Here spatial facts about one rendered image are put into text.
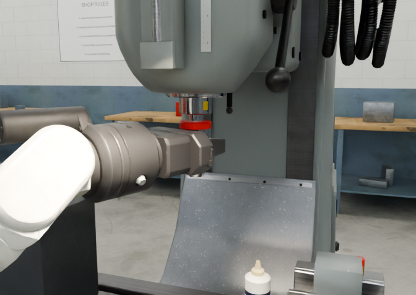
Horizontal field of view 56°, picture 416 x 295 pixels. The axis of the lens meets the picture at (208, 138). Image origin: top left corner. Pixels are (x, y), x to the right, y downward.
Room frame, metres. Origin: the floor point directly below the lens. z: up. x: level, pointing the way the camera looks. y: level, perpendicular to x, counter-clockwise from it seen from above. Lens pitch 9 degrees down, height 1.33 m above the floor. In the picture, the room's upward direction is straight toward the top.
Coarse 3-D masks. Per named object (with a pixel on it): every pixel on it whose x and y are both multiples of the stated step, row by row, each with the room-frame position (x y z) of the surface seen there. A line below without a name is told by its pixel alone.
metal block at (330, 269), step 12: (324, 252) 0.53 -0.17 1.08; (324, 264) 0.49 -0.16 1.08; (336, 264) 0.49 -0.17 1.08; (348, 264) 0.49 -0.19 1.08; (360, 264) 0.49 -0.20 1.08; (324, 276) 0.48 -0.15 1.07; (336, 276) 0.48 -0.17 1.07; (348, 276) 0.47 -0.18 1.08; (360, 276) 0.47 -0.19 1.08; (324, 288) 0.48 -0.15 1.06; (336, 288) 0.48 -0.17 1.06; (348, 288) 0.47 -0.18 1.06; (360, 288) 0.47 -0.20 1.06
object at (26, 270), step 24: (72, 216) 0.62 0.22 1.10; (48, 240) 0.57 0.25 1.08; (72, 240) 0.62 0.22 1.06; (24, 264) 0.58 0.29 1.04; (48, 264) 0.57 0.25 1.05; (72, 264) 0.62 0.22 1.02; (96, 264) 0.66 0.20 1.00; (0, 288) 0.61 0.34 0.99; (24, 288) 0.58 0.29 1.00; (48, 288) 0.57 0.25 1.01; (72, 288) 0.61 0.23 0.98; (96, 288) 0.66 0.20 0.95
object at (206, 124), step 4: (184, 120) 0.57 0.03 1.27; (204, 120) 0.57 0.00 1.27; (208, 120) 0.57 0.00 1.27; (180, 124) 0.56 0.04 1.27; (184, 124) 0.55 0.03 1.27; (188, 124) 0.54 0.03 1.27; (192, 124) 0.54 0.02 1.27; (196, 124) 0.54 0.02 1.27; (200, 124) 0.54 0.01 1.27; (204, 124) 0.55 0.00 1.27; (208, 124) 0.55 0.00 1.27; (184, 128) 0.55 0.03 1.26; (188, 128) 0.54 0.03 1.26; (192, 128) 0.54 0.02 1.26; (196, 128) 0.54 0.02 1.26; (200, 128) 0.54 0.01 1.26; (204, 128) 0.55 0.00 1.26; (208, 128) 0.55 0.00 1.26
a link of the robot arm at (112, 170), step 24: (0, 120) 0.38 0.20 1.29; (24, 120) 0.39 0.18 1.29; (48, 120) 0.41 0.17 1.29; (72, 120) 0.43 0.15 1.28; (0, 144) 0.38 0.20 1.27; (96, 144) 0.41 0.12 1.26; (120, 144) 0.42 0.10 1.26; (96, 168) 0.40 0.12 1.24; (120, 168) 0.41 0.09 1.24; (96, 192) 0.41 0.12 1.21; (120, 192) 0.43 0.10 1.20
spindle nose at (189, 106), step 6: (180, 102) 0.55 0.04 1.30; (186, 102) 0.55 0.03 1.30; (192, 102) 0.54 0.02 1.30; (198, 102) 0.54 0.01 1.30; (210, 102) 0.56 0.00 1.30; (180, 108) 0.55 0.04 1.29; (186, 108) 0.54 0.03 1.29; (192, 108) 0.54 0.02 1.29; (198, 108) 0.54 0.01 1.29; (210, 108) 0.56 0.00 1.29; (186, 114) 0.55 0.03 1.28; (192, 114) 0.54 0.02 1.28; (198, 114) 0.54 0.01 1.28
